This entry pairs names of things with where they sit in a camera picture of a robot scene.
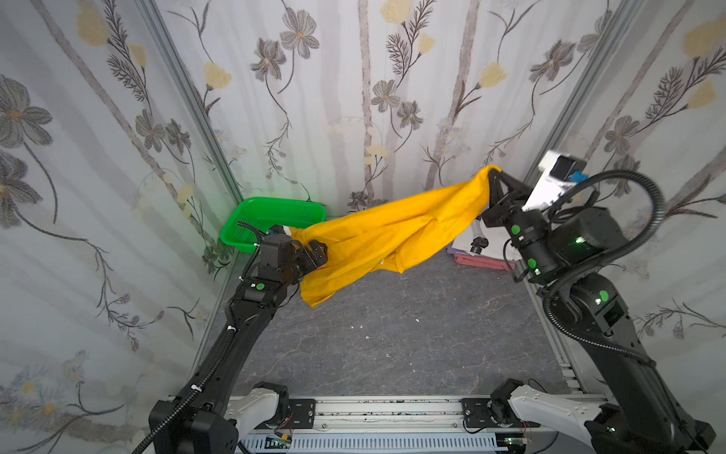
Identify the purple folded t shirt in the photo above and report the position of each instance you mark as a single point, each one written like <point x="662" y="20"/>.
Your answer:
<point x="452" y="250"/>

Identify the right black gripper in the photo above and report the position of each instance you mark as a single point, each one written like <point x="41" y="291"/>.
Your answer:
<point x="505" y="199"/>

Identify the white black folded t shirt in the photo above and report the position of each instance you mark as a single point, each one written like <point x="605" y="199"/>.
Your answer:
<point x="492" y="242"/>

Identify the green plastic basket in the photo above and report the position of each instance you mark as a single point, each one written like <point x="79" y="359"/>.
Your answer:
<point x="262" y="213"/>

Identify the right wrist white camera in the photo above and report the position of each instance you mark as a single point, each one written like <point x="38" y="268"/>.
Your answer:
<point x="559" y="172"/>

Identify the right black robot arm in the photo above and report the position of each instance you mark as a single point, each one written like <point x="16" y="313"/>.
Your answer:
<point x="564" y="250"/>

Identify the black mounting plate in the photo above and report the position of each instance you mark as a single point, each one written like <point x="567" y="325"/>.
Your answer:
<point x="478" y="414"/>
<point x="297" y="414"/>

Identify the yellow t shirt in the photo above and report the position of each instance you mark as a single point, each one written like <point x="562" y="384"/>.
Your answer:
<point x="393" y="237"/>

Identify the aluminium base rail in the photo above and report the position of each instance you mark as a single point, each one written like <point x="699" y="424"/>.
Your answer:
<point x="385" y="411"/>

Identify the left corner aluminium post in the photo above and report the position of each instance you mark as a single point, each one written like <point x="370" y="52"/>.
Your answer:
<point x="191" y="98"/>

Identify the pink folded t shirt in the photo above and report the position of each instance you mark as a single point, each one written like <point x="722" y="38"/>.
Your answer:
<point x="479" y="261"/>

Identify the corner aluminium post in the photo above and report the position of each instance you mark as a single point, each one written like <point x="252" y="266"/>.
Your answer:
<point x="611" y="38"/>
<point x="191" y="98"/>

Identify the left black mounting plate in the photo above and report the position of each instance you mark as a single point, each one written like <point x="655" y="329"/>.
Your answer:
<point x="297" y="414"/>

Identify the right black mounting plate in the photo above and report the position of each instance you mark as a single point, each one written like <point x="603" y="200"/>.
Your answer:
<point x="478" y="414"/>

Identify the white slotted cable duct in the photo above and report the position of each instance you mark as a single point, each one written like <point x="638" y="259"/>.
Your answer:
<point x="375" y="443"/>

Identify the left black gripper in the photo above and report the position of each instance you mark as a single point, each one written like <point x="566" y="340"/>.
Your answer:
<point x="306" y="255"/>

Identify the right corner aluminium post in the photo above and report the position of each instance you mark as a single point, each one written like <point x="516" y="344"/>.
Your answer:
<point x="611" y="38"/>

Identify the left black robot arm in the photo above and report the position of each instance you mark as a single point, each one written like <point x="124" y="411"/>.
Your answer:
<point x="197" y="419"/>

